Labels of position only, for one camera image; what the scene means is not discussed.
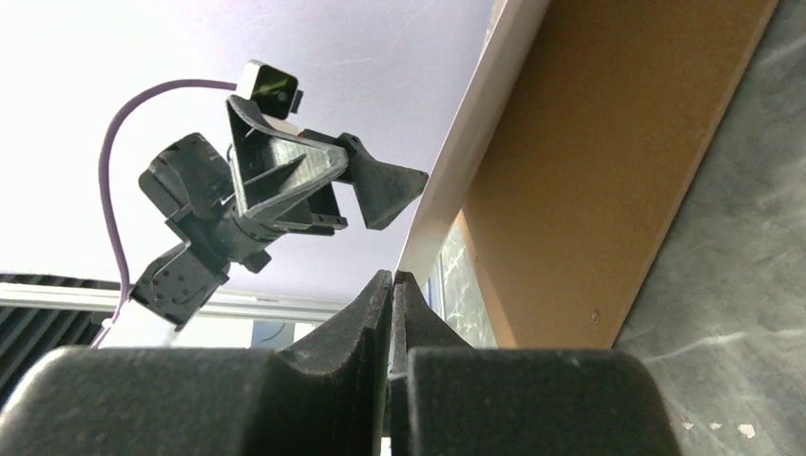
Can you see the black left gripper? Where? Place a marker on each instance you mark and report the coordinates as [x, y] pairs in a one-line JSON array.
[[323, 395]]

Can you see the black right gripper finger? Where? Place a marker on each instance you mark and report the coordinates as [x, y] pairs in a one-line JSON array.
[[448, 398]]

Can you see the brown frame backing board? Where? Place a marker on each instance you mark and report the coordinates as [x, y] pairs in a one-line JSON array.
[[614, 108]]

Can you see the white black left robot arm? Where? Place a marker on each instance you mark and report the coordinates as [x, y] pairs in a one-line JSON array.
[[132, 330]]

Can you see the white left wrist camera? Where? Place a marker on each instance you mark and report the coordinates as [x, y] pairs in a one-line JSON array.
[[274, 91]]

